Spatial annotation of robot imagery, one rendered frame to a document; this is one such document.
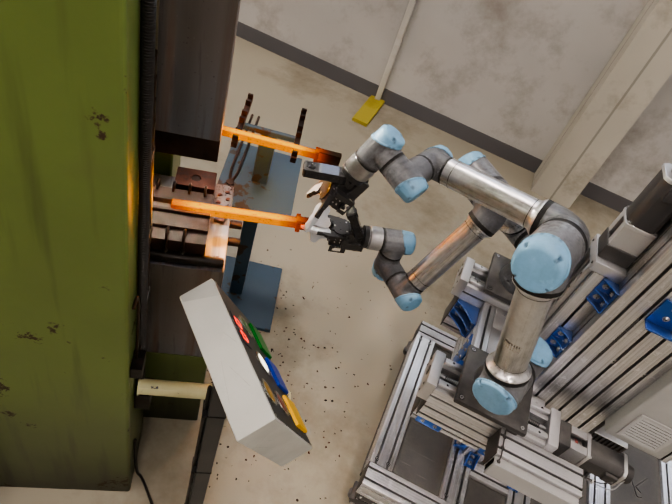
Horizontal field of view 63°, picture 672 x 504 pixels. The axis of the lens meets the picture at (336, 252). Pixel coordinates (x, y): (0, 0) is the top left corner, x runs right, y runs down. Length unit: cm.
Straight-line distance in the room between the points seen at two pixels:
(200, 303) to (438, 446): 139
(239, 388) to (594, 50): 352
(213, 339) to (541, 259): 69
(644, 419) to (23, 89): 174
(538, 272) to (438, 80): 321
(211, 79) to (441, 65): 323
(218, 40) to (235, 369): 63
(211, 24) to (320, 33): 341
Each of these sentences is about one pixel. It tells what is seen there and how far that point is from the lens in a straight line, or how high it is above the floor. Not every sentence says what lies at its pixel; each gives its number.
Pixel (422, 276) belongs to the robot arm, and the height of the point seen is 98.
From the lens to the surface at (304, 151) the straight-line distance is 194.
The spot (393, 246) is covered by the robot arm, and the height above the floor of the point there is 100.
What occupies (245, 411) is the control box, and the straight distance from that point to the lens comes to 104.
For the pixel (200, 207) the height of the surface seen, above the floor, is 101.
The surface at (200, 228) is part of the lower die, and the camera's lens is 157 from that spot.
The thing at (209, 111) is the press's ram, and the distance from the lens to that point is 121.
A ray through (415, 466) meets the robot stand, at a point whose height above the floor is 21.
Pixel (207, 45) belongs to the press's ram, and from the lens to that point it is 114.
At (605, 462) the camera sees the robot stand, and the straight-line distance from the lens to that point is 191.
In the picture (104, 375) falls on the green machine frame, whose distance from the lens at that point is 152.
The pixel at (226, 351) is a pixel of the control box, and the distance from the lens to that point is 109.
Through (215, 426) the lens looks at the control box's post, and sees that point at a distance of 136.
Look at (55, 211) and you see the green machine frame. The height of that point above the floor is 135.
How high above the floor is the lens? 210
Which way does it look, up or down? 44 degrees down
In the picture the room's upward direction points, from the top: 21 degrees clockwise
